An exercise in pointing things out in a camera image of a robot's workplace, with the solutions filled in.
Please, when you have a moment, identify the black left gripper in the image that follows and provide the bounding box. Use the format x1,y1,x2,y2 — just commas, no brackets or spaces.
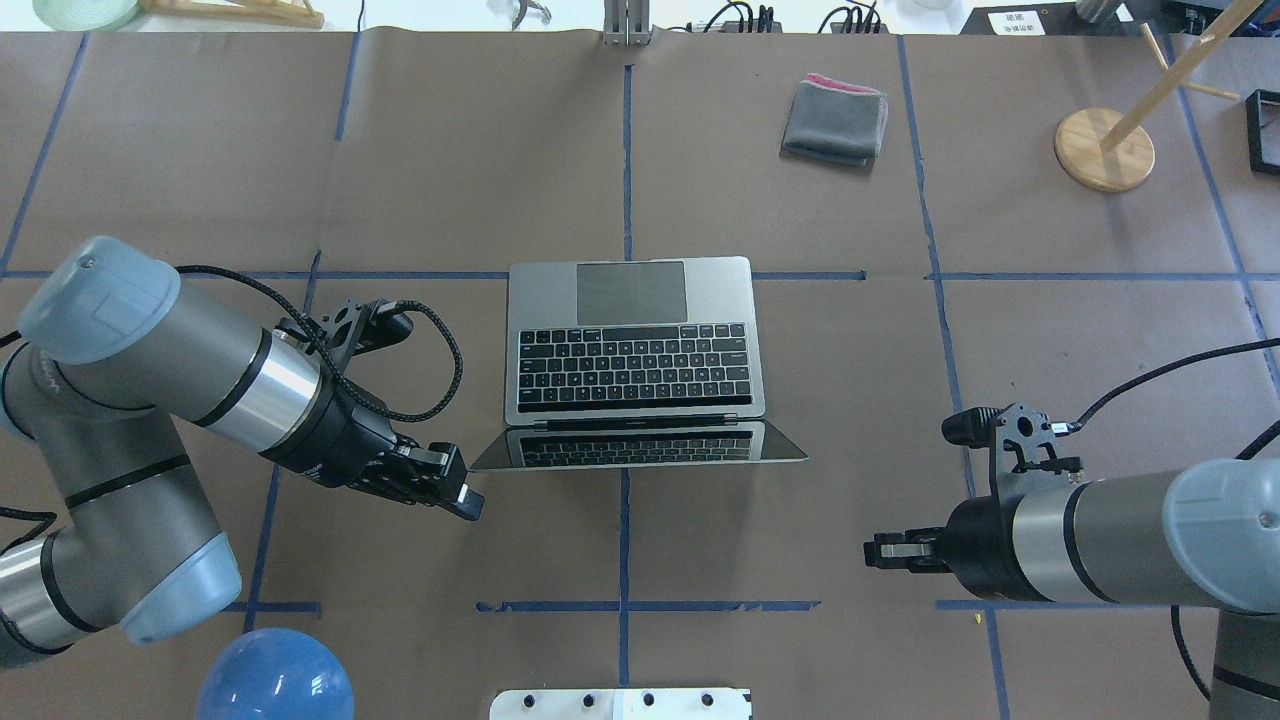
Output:
268,386,486,521

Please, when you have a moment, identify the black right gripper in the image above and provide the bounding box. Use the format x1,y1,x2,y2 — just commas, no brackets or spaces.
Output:
863,497,1021,600

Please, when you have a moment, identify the silver laptop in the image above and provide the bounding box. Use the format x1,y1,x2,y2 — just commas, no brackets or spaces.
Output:
474,256,806,471

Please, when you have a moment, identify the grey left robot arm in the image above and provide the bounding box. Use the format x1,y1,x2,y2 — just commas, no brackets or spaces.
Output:
3,236,484,669

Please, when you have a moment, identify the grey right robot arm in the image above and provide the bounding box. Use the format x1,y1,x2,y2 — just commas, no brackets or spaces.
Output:
864,459,1279,719

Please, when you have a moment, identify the blue desk lamp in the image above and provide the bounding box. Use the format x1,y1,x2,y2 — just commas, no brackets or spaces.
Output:
195,628,355,719

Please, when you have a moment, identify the round wooden stand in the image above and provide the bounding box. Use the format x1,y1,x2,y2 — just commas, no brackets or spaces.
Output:
1053,1,1263,193

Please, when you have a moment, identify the grey folded cloth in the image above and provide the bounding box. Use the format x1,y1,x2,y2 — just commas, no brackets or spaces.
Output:
781,73,890,167

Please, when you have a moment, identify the wooden rack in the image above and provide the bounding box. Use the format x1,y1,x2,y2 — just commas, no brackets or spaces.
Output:
138,1,325,29

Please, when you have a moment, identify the green tape roll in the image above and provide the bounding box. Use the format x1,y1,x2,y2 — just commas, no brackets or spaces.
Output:
31,0,140,32

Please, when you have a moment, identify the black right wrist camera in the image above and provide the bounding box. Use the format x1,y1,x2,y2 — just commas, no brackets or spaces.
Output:
941,404,1084,501

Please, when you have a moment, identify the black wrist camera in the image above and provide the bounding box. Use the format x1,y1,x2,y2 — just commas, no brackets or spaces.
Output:
305,299,413,372
941,404,1084,501

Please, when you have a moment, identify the black right cable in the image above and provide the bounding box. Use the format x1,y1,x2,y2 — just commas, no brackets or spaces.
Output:
1050,338,1280,436

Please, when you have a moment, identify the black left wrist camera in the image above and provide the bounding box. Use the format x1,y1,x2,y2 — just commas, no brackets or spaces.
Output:
305,299,413,372

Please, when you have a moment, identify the black braided left cable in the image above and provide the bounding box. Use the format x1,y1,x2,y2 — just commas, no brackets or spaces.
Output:
175,264,465,424

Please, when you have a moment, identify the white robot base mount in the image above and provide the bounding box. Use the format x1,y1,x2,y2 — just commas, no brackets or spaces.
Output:
489,687,754,719

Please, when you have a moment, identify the black picture frame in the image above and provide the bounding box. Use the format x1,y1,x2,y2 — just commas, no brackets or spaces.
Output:
1245,88,1279,177

